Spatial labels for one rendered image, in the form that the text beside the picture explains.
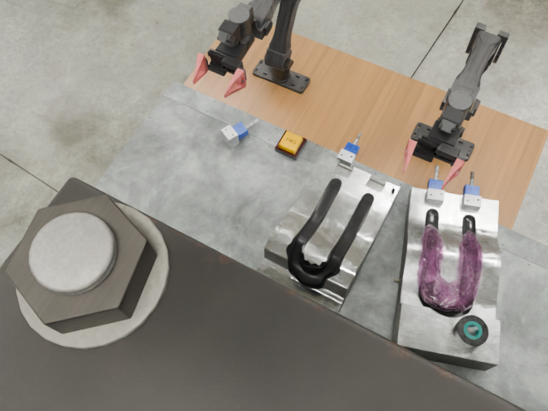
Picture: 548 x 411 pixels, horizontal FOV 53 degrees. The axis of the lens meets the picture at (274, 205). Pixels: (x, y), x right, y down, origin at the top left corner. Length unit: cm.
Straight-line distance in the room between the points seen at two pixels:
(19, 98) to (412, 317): 244
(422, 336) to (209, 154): 89
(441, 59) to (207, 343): 287
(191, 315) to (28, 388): 12
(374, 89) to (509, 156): 50
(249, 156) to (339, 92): 40
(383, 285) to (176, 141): 83
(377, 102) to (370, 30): 131
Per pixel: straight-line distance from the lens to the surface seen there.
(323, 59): 208
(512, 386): 171
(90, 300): 39
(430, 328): 156
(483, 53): 159
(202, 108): 197
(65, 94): 322
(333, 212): 166
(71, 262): 39
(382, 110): 196
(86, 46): 339
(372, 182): 174
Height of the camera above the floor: 240
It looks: 65 degrees down
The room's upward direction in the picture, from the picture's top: 6 degrees counter-clockwise
